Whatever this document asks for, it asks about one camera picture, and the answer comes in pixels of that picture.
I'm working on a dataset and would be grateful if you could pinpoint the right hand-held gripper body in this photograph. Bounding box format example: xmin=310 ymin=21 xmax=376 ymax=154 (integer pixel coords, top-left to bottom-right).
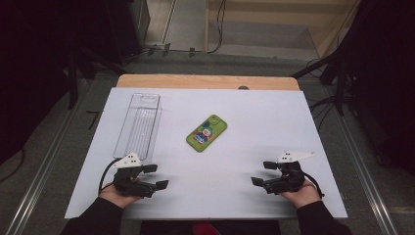
xmin=261 ymin=151 xmax=316 ymax=196

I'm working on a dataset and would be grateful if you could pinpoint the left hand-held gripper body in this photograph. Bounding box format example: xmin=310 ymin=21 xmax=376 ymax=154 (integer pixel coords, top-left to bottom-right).
xmin=112 ymin=152 xmax=158 ymax=199

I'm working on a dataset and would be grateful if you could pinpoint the green cartoon phone case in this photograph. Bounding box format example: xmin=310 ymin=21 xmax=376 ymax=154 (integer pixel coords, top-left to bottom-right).
xmin=185 ymin=114 xmax=229 ymax=154

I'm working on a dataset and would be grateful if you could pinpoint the person's left hand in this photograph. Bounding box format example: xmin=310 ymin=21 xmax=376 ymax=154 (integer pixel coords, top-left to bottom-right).
xmin=99 ymin=182 xmax=145 ymax=210

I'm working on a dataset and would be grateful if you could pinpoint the person's right hand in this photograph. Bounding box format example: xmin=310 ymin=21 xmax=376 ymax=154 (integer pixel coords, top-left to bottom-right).
xmin=279 ymin=178 xmax=322 ymax=210

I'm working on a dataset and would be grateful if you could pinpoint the clear plastic container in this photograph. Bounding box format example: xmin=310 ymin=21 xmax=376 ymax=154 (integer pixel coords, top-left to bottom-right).
xmin=112 ymin=92 xmax=163 ymax=165

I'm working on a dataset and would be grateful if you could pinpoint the person's dark lap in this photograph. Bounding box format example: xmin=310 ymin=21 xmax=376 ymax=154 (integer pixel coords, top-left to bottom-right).
xmin=139 ymin=219 xmax=282 ymax=235

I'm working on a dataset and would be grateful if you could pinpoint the red garment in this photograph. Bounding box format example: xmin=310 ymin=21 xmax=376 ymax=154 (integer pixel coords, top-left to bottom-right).
xmin=191 ymin=220 xmax=223 ymax=235

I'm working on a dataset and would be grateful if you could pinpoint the white board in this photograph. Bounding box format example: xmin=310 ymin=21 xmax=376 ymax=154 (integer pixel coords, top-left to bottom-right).
xmin=64 ymin=86 xmax=348 ymax=220

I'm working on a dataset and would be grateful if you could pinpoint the black metal stand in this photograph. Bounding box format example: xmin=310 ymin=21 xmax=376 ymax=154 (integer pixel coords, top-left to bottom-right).
xmin=66 ymin=48 xmax=127 ymax=111
xmin=291 ymin=48 xmax=347 ymax=118

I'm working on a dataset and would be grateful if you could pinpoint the wooden table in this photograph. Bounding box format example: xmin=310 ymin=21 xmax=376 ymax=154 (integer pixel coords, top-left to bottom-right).
xmin=115 ymin=73 xmax=300 ymax=92

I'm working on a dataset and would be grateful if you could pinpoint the black curtain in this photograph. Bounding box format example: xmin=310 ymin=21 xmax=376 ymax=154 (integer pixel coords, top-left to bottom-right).
xmin=321 ymin=0 xmax=415 ymax=177
xmin=0 ymin=0 xmax=146 ymax=165

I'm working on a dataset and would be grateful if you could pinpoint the wooden platform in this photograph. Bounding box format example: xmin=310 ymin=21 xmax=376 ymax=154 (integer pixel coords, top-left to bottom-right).
xmin=204 ymin=0 xmax=362 ymax=61

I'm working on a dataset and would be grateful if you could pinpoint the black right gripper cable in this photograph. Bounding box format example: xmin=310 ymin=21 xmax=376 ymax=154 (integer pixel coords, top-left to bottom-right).
xmin=303 ymin=171 xmax=326 ymax=200

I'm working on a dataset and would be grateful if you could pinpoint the metal floor rail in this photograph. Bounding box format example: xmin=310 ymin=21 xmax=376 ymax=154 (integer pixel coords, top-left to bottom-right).
xmin=321 ymin=87 xmax=399 ymax=235
xmin=4 ymin=77 xmax=93 ymax=235

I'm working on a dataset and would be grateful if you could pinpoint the bundle of black cables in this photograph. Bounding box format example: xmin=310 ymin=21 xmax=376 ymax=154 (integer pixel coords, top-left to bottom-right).
xmin=307 ymin=93 xmax=342 ymax=133

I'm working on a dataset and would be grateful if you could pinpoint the thin black cable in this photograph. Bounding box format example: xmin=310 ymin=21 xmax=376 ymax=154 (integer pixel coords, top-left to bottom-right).
xmin=0 ymin=147 xmax=26 ymax=184

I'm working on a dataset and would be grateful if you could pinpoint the black floor cable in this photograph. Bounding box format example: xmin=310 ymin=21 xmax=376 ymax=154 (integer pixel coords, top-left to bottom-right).
xmin=123 ymin=0 xmax=227 ymax=65

